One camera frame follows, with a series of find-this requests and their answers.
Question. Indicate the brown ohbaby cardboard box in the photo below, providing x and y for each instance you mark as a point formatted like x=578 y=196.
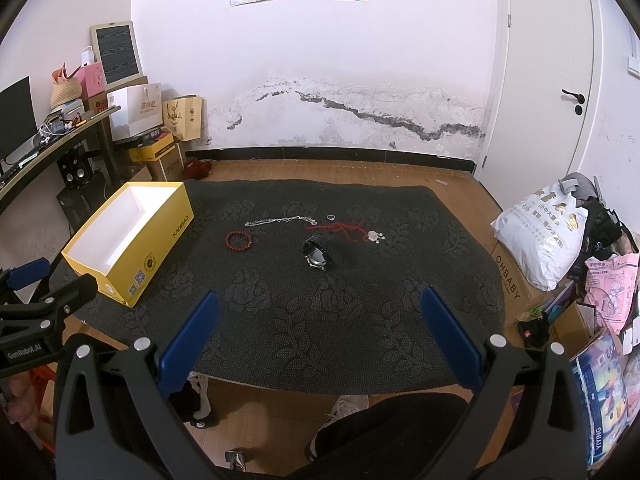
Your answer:
x=523 y=301

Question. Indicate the white paper gift bag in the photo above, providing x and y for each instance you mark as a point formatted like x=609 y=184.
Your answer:
x=140 y=109

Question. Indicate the black floral table mat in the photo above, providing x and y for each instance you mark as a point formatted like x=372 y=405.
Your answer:
x=287 y=326

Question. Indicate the black wrist watch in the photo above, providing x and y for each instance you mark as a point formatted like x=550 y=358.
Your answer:
x=323 y=254

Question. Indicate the black desk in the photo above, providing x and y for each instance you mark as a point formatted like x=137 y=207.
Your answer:
x=94 y=127

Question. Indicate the pink gift box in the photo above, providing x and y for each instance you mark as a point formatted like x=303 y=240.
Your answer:
x=91 y=79

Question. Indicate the brown paper gift bag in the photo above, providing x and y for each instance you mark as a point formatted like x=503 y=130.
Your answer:
x=183 y=117

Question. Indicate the red cloth on floor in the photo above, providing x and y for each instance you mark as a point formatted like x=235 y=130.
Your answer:
x=195 y=169

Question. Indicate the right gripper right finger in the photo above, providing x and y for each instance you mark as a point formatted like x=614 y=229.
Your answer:
x=524 y=420

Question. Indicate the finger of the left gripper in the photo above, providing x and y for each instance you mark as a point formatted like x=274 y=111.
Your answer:
x=69 y=298
x=23 y=276

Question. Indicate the blue printed package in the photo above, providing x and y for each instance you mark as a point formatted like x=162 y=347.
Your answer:
x=598 y=374

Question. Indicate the white sneaker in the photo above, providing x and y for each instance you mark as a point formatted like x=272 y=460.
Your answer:
x=343 y=406

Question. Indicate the brown cardboard carton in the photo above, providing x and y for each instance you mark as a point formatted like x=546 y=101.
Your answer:
x=168 y=165

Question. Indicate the black door handle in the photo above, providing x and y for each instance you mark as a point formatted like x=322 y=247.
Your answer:
x=579 y=101

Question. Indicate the white door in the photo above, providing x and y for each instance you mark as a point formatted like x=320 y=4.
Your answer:
x=535 y=136

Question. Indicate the pink printed plastic bag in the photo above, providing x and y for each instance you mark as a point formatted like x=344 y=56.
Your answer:
x=610 y=285

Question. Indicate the black computer tower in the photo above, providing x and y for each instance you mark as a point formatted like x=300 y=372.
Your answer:
x=79 y=204

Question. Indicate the yellow black storage box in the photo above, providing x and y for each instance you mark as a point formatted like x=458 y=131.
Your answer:
x=153 y=149

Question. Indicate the yellow cardboard box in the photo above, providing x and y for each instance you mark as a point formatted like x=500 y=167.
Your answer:
x=125 y=241

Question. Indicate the left hand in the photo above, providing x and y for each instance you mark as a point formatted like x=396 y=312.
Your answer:
x=22 y=407

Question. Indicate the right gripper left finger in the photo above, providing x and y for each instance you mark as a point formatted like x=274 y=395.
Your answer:
x=113 y=419

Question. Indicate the black computer monitor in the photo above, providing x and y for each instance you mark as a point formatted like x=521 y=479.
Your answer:
x=17 y=119

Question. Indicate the black speaker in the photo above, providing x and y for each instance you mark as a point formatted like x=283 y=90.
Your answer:
x=75 y=169

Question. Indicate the framed drawing tablet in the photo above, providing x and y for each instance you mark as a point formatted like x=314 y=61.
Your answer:
x=115 y=47

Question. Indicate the white rice sack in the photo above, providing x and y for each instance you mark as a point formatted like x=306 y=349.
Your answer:
x=544 y=232

